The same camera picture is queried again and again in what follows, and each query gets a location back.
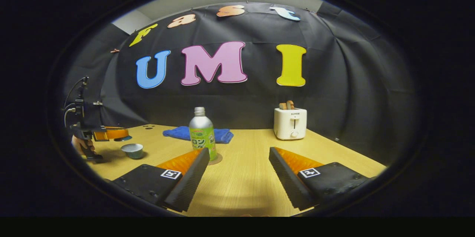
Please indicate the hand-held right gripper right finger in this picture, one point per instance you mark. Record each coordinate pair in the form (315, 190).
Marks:
(285, 181)

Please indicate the round brown cork coaster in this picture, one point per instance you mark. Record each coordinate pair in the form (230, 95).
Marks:
(219, 159)

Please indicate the blue folded towel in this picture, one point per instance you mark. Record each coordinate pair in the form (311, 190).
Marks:
(178, 133)

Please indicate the silver green water bottle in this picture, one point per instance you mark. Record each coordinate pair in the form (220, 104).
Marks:
(202, 133)

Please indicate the black backdrop cloth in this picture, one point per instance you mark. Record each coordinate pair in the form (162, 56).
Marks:
(241, 103)

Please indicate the teal teacup lid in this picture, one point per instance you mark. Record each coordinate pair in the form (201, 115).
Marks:
(124, 138)

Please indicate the teal teacup white inside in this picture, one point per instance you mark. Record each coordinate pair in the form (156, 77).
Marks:
(133, 151)

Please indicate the white toaster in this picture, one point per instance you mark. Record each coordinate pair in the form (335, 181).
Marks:
(289, 124)

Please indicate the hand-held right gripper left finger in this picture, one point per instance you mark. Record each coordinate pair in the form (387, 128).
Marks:
(189, 185)

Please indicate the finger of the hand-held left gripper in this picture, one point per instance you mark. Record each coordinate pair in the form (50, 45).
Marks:
(111, 134)

